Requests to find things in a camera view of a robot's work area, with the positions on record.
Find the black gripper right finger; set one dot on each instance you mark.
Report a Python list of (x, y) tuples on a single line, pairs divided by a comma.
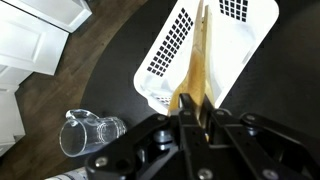
[(266, 146)]

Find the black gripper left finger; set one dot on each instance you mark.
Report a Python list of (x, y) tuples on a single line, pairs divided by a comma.
[(150, 146)]

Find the wooden spoon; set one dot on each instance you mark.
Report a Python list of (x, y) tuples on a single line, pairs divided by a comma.
[(196, 76), (208, 40)]

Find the white plastic basket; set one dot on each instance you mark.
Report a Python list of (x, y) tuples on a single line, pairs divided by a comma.
[(240, 50)]

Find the round black table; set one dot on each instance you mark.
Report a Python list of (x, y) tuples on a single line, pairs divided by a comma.
[(283, 93)]

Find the clear glass mug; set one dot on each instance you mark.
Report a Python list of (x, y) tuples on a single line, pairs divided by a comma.
[(86, 133)]

